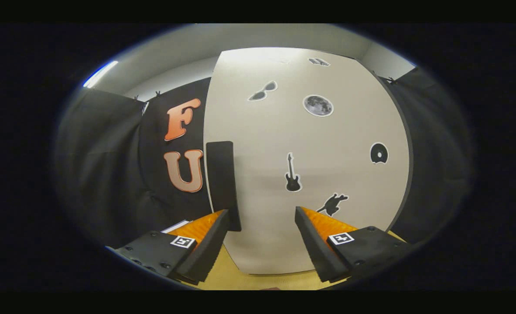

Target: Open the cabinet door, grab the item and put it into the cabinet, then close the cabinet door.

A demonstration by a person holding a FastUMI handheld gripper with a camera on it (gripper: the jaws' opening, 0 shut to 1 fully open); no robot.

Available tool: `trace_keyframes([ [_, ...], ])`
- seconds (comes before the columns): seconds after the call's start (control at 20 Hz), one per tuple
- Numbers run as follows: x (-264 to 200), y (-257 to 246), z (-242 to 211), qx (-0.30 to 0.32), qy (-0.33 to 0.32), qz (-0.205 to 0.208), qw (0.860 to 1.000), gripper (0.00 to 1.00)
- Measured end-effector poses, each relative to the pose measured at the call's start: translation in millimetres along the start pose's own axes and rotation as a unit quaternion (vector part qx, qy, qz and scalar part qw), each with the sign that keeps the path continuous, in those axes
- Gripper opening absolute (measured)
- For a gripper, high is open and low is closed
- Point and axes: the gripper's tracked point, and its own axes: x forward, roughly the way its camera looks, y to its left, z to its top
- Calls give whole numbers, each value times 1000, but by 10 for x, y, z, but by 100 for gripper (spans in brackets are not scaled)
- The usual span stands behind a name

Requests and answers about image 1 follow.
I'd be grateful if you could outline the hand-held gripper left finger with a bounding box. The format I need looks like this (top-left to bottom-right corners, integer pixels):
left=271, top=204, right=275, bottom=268
left=105, top=209, right=231, bottom=286

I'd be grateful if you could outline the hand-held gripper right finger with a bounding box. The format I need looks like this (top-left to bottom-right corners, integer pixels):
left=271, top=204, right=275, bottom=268
left=295, top=206, right=415, bottom=283

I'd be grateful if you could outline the black door handle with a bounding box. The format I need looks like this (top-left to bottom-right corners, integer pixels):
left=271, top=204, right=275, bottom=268
left=206, top=141, right=242, bottom=232

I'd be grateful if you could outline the white cabinet door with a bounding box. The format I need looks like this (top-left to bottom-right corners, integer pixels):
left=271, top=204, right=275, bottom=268
left=203, top=47, right=411, bottom=275

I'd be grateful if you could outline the blue book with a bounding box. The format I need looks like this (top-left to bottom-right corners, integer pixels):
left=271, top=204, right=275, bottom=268
left=161, top=219, right=191, bottom=234

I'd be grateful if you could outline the grey cabinet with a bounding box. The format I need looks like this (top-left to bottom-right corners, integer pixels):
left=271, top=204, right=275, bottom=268
left=203, top=46, right=414, bottom=276

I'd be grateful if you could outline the narrow ceiling light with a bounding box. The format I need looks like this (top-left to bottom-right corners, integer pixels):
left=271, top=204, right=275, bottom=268
left=82, top=61, right=119, bottom=89

